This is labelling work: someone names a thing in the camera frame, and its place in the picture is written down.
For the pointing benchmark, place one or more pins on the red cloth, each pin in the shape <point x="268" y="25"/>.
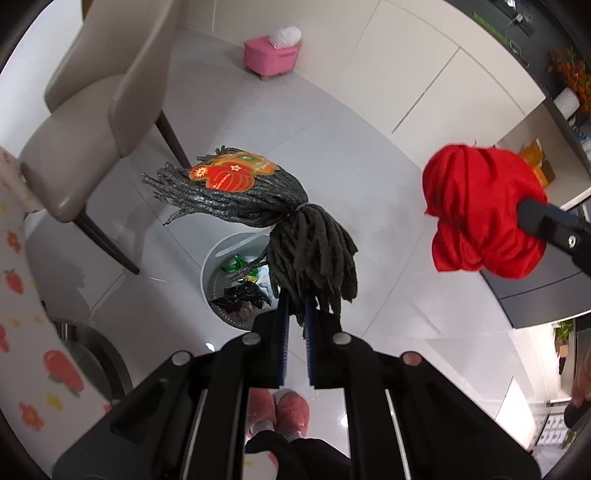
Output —
<point x="480" y="207"/>

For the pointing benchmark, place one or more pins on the green wrapper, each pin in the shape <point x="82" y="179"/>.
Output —
<point x="242" y="267"/>

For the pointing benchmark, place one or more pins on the grey table base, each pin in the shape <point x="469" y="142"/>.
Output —
<point x="92" y="350"/>

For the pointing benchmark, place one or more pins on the grey-brown dining chair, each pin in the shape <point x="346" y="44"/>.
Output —
<point x="92" y="115"/>

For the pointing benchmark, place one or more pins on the white round trash bin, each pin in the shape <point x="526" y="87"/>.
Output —
<point x="214" y="258"/>

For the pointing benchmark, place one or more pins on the orange flower bunch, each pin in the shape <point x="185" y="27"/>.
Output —
<point x="572" y="74"/>

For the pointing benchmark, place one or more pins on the pink stool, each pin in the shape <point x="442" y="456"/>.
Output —
<point x="270" y="57"/>

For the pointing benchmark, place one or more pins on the pink fuzzy slipper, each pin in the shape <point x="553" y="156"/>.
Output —
<point x="262" y="410"/>
<point x="293" y="410"/>

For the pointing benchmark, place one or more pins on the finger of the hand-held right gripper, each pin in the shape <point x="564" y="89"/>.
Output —
<point x="549" y="226"/>

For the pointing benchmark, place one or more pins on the orange cardboard box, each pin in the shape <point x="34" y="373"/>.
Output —
<point x="538" y="161"/>

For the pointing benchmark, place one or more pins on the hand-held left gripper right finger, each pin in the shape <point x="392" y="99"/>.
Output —
<point x="310" y="344"/>

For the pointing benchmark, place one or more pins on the white cabinet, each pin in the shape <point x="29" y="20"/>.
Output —
<point x="406" y="69"/>

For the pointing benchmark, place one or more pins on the strawberry flower print tablecloth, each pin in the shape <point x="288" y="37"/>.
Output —
<point x="27" y="360"/>

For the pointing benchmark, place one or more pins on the black plastic bag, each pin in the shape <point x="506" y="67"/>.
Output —
<point x="242" y="297"/>

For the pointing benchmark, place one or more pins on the dark grey mop head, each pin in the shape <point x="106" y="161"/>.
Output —
<point x="277" y="203"/>

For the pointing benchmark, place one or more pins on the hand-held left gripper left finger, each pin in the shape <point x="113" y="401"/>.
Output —
<point x="282" y="332"/>

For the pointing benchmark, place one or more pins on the person's black pants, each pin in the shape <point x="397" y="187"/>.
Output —
<point x="295" y="457"/>

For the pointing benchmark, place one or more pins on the white fluffy item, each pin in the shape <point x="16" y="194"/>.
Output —
<point x="286" y="36"/>

